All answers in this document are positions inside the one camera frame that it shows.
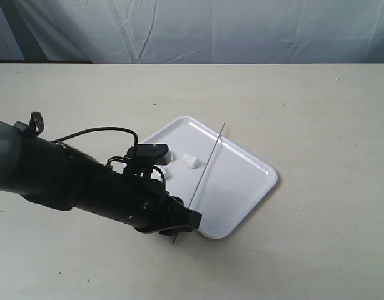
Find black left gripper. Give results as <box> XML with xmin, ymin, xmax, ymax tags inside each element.
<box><xmin>116</xmin><ymin>172</ymin><xmax>202</xmax><ymax>236</ymax></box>

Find thin metal skewer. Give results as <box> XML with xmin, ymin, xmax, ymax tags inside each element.
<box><xmin>171</xmin><ymin>121</ymin><xmax>226</xmax><ymax>246</ymax></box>

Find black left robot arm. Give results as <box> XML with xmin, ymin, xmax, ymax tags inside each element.
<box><xmin>0</xmin><ymin>121</ymin><xmax>202</xmax><ymax>236</ymax></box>

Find white rectangular plastic tray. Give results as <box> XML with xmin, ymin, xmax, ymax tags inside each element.
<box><xmin>145</xmin><ymin>116</ymin><xmax>278</xmax><ymax>239</ymax></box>

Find grey wrinkled backdrop cloth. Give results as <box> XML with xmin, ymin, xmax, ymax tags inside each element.
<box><xmin>0</xmin><ymin>1</ymin><xmax>384</xmax><ymax>64</ymax></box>

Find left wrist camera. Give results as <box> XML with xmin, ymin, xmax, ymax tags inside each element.
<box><xmin>126</xmin><ymin>144</ymin><xmax>172</xmax><ymax>166</ymax></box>

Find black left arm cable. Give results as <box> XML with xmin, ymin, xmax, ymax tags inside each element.
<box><xmin>53</xmin><ymin>126</ymin><xmax>168</xmax><ymax>188</ymax></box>

